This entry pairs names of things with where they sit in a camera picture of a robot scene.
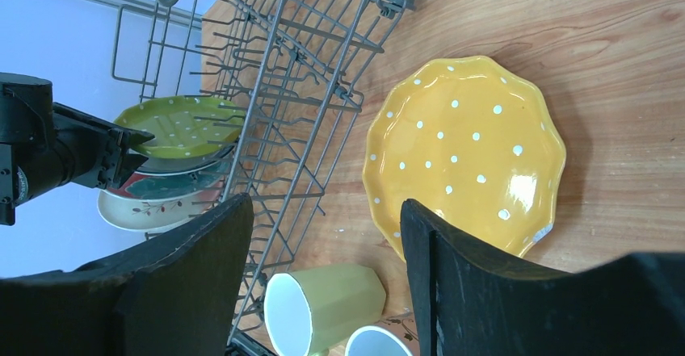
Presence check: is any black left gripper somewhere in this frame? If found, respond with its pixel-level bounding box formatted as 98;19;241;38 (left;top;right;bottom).
1;73;154;225

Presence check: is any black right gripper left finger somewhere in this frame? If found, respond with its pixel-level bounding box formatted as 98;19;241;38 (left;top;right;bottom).
1;194;254;355

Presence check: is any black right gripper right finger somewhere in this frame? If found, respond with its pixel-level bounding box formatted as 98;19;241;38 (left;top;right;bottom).
401;199;684;355

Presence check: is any teal rimmed plate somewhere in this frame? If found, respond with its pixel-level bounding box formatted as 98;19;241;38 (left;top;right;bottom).
137;146;233;175

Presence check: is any red and teal floral plate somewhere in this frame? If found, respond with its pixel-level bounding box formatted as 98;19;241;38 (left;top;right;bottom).
106;162;225;200

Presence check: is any cream and pink plate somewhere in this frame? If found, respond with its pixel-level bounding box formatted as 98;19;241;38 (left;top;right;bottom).
97;189;220;233

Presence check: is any green scalloped plate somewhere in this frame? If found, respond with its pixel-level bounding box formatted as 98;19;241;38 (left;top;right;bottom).
114;95;246;159

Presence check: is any grey wire dish rack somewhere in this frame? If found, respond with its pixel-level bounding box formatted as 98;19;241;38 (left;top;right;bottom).
133;0;416;355

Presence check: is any yellow polka dot plate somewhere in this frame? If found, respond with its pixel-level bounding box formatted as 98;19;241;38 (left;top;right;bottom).
362;56;567;257

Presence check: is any pink mug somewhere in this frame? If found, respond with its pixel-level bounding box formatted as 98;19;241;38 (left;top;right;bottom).
344;325;419;356

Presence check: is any yellow mug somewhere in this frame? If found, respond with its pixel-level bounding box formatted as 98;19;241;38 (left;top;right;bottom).
263;263;386;355

